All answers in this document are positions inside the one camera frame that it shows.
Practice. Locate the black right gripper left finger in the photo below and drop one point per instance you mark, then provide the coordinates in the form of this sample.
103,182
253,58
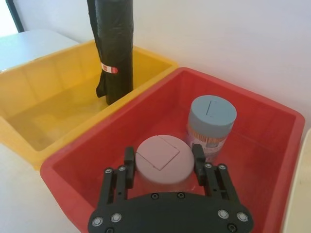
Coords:
119,179

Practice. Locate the red plastic bin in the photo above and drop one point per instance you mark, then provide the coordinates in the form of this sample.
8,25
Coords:
255,150

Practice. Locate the yellow plastic bin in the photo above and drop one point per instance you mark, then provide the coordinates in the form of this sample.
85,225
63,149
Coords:
56,97

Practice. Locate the jar with blue lid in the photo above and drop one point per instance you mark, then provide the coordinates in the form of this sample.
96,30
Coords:
211,116

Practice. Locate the black frame strip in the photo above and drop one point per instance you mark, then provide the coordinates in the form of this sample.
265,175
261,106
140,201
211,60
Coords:
15,14

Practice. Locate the jar with pink lid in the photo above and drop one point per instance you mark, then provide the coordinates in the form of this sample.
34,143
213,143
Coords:
164,160

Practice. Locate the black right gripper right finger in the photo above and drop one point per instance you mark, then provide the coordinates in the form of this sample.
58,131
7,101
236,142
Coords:
213,180

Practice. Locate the black bag roll with label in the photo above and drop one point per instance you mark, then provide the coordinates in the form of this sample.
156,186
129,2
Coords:
114,43

